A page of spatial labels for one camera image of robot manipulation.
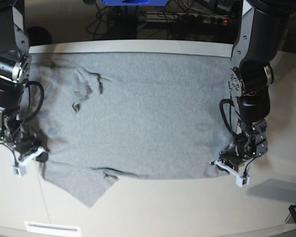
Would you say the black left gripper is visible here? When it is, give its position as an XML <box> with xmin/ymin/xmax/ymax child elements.
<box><xmin>218</xmin><ymin>145</ymin><xmax>249</xmax><ymax>175</ymax></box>

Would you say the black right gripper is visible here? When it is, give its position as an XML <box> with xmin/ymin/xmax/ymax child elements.
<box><xmin>15</xmin><ymin>137</ymin><xmax>49</xmax><ymax>163</ymax></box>

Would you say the grey T-shirt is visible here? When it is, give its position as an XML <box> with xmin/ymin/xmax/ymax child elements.
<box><xmin>29</xmin><ymin>53</ymin><xmax>231</xmax><ymax>207</ymax></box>

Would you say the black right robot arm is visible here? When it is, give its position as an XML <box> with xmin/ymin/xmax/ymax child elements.
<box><xmin>0</xmin><ymin>0</ymin><xmax>49</xmax><ymax>167</ymax></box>

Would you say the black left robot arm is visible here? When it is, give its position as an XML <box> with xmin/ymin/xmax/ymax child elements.
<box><xmin>213</xmin><ymin>0</ymin><xmax>296</xmax><ymax>178</ymax></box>

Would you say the white label strip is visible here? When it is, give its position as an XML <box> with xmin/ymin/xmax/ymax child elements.
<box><xmin>24</xmin><ymin>221</ymin><xmax>81</xmax><ymax>232</ymax></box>

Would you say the white power strip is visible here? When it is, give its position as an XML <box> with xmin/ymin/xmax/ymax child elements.
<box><xmin>139</xmin><ymin>11</ymin><xmax>232</xmax><ymax>25</ymax></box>

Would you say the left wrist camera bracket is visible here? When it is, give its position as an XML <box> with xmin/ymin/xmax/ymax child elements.
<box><xmin>210</xmin><ymin>159</ymin><xmax>250</xmax><ymax>188</ymax></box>

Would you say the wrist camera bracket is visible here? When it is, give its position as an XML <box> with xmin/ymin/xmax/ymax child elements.
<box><xmin>12</xmin><ymin>147</ymin><xmax>46</xmax><ymax>177</ymax></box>
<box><xmin>210</xmin><ymin>159</ymin><xmax>250</xmax><ymax>188</ymax></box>

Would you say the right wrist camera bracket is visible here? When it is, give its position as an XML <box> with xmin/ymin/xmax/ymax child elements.
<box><xmin>12</xmin><ymin>147</ymin><xmax>46</xmax><ymax>177</ymax></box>

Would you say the blue plastic mount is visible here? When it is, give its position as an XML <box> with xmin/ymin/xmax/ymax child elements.
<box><xmin>101</xmin><ymin>0</ymin><xmax>168</xmax><ymax>6</ymax></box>

